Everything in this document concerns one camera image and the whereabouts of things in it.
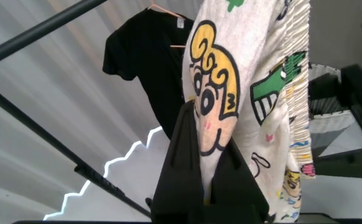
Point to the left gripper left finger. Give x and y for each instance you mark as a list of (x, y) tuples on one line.
[(178, 180)]

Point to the cream printed garment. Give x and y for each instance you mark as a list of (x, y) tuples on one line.
[(249, 46)]

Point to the black garment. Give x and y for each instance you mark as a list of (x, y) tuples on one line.
[(150, 62)]

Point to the white laundry basket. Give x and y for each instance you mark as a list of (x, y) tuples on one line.
[(327, 121)]

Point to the black clothes rack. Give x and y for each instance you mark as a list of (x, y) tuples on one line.
[(28, 34)]

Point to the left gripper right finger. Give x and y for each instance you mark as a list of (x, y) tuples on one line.
[(237, 189)]

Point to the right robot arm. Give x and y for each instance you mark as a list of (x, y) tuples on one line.
[(361, 93)]

